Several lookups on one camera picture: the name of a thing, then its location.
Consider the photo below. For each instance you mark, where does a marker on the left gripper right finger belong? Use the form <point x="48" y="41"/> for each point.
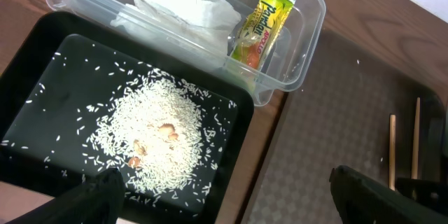
<point x="360" y="199"/>

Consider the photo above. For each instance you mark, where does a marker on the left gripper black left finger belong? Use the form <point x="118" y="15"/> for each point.
<point x="98" y="200"/>

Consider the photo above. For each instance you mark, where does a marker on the wooden chopstick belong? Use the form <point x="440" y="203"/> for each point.
<point x="392" y="153"/>
<point x="415" y="148"/>

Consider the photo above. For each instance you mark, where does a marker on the rice food waste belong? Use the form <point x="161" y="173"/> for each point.
<point x="95" y="108"/>

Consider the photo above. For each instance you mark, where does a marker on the green orange snack wrapper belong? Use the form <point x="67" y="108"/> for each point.
<point x="260" y="30"/>

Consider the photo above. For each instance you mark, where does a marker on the white paper napkin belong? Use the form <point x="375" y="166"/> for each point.
<point x="208" y="21"/>

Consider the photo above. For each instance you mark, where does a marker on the clear plastic waste bin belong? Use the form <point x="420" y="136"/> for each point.
<point x="284" y="69"/>

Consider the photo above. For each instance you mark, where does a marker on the brown plastic serving tray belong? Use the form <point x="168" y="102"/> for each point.
<point x="340" y="116"/>

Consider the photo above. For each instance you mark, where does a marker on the black plastic tray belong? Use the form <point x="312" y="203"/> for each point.
<point x="28" y="65"/>

